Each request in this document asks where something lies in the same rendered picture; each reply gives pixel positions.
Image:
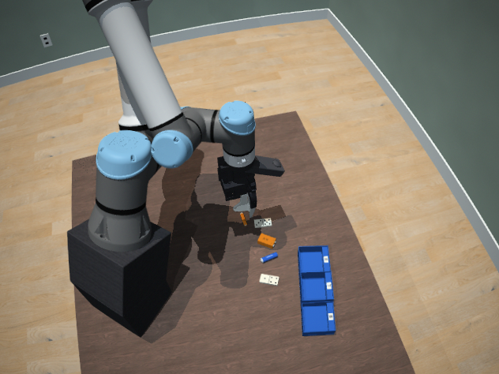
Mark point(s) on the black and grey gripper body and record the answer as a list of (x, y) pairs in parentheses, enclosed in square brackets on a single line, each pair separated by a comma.
[(238, 182)]

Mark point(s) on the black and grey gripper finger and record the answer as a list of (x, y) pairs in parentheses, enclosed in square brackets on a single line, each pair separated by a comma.
[(248, 202)]

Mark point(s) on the blue aa battery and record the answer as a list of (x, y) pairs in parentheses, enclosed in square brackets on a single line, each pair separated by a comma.
[(269, 257)]

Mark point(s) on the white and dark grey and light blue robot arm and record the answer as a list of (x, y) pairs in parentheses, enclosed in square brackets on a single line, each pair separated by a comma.
[(127, 160)]

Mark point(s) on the white domino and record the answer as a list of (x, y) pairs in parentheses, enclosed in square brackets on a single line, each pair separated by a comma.
[(262, 222), (269, 279)]

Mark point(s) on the blue rack of three bins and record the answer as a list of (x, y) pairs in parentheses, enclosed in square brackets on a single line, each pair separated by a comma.
[(317, 299)]

